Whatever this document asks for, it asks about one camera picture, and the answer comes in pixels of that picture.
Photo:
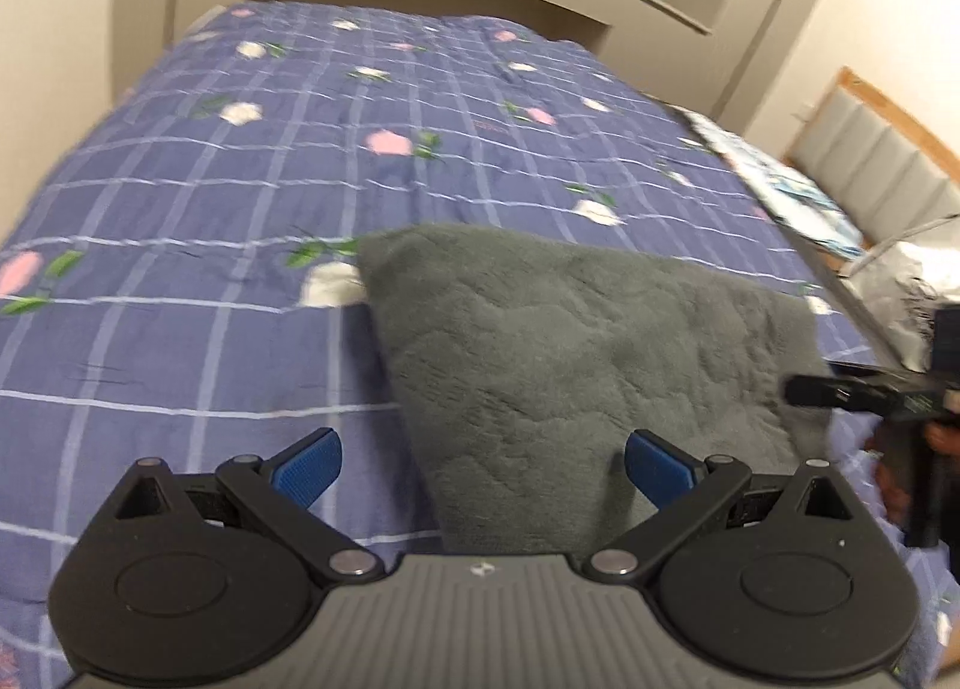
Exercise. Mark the white patterned pillow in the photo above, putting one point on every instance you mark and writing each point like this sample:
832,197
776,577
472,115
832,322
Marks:
788,196

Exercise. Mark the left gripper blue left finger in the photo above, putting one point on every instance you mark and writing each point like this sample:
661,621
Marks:
274,497

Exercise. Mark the person's right hand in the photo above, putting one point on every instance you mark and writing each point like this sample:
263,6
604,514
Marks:
890,482

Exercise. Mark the grey fleece pants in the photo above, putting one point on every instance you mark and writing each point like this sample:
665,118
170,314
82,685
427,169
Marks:
521,365

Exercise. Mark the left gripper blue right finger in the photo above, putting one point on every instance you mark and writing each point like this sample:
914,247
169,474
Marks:
692,498

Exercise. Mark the blue plaid floral bedspread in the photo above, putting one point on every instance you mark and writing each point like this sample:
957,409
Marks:
185,288

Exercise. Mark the white plastic bag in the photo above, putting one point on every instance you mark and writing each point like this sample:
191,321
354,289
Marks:
903,281

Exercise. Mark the grey padded wooden headboard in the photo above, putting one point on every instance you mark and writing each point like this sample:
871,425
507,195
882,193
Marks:
886,172

